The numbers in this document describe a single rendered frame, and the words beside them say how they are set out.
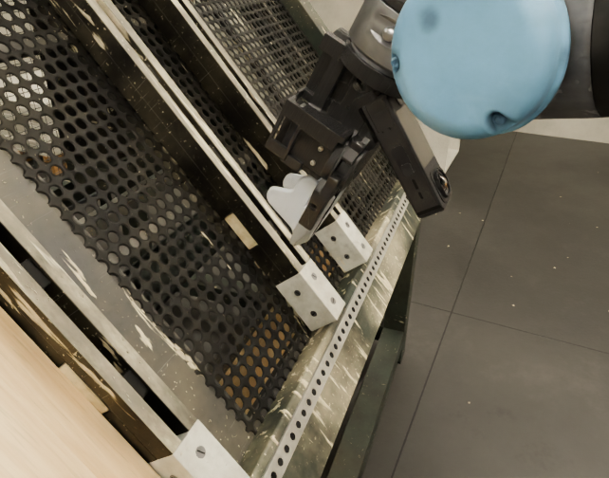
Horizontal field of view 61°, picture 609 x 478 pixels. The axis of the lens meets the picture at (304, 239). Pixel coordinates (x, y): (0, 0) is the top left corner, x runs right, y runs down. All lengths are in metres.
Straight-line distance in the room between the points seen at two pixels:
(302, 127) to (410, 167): 0.10
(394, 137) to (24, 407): 0.52
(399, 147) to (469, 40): 0.22
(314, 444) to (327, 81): 0.65
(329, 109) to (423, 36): 0.23
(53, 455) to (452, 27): 0.63
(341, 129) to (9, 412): 0.49
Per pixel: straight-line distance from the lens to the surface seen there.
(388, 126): 0.44
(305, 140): 0.46
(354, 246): 1.22
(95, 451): 0.73
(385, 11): 0.41
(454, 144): 4.78
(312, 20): 1.84
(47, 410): 0.71
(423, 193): 0.45
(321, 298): 1.03
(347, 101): 0.45
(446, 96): 0.24
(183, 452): 0.73
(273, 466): 0.85
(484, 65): 0.23
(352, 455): 1.77
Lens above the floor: 1.58
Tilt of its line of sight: 30 degrees down
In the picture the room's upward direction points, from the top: straight up
